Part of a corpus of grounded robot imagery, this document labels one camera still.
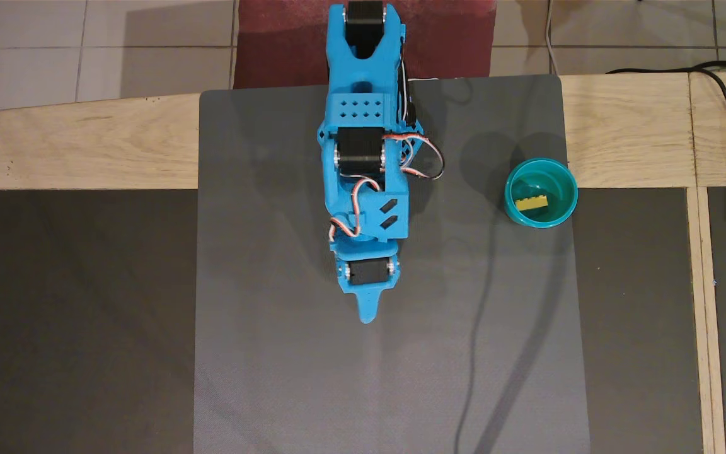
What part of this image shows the blue gripper with motor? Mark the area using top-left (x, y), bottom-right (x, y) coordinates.
top-left (330, 240), bottom-right (403, 326)

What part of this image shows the green plastic cup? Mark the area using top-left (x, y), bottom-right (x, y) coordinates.
top-left (504, 158), bottom-right (579, 229)

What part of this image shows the thin grey floor cord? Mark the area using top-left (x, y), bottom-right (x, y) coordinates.
top-left (544, 0), bottom-right (558, 75)

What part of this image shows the dark grey table mat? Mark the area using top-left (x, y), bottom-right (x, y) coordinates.
top-left (194, 74), bottom-right (591, 454)

